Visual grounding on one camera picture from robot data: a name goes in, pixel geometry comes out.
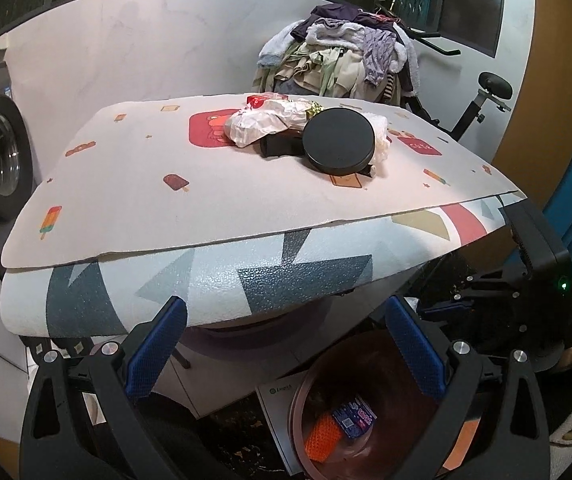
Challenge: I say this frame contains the bubble wrap piece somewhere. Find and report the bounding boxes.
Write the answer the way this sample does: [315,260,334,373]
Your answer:
[363,112,390,174]

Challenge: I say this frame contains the black round lid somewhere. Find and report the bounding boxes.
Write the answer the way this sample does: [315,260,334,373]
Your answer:
[301,107,375,177]

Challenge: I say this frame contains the white plastic bag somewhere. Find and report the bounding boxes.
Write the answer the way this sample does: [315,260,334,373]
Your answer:
[224,99,313,148]

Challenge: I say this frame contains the gold foil wrapper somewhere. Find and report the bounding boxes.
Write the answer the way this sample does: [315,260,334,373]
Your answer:
[305,101,324,120]

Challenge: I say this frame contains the brown round trash bin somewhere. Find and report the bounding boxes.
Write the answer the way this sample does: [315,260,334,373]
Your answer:
[289,328,482,480]

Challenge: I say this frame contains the orange mesh trash piece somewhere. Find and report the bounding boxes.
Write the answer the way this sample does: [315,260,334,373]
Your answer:
[304,413,344,463]

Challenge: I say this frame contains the blue purple small package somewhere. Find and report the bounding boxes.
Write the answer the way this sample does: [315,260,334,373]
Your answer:
[331,396,377,440]

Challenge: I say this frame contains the white flat box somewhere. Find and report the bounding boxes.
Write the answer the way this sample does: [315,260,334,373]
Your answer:
[255,372,305,476]

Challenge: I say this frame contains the black exercise bike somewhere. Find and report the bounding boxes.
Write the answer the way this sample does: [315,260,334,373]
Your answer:
[385,0,535,130]

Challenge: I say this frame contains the white cartoon print mat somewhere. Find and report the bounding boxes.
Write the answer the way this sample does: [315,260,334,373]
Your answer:
[2,94,514,269]

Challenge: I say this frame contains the pile of clothes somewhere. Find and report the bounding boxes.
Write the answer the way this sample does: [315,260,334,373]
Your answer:
[252,3,420,106]

